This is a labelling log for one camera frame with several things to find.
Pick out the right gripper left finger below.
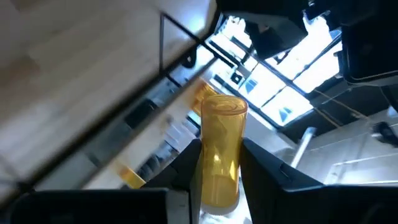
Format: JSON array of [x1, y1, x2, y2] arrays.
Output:
[[9, 138, 203, 224]]

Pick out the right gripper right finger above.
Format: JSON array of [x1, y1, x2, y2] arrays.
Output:
[[241, 138, 398, 224]]

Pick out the small orange bottle white cap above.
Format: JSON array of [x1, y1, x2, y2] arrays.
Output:
[[116, 163, 147, 190], [198, 94, 249, 216]]

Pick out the white tube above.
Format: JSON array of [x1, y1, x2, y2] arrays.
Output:
[[290, 126, 317, 169]]

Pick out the large window black frames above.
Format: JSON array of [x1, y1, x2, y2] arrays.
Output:
[[206, 14, 343, 128]]

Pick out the wooden shelf black metal frame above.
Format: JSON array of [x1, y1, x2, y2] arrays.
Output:
[[82, 14, 218, 190]]

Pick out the black aluminium table frame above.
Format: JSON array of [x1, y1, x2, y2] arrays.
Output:
[[0, 57, 218, 205]]

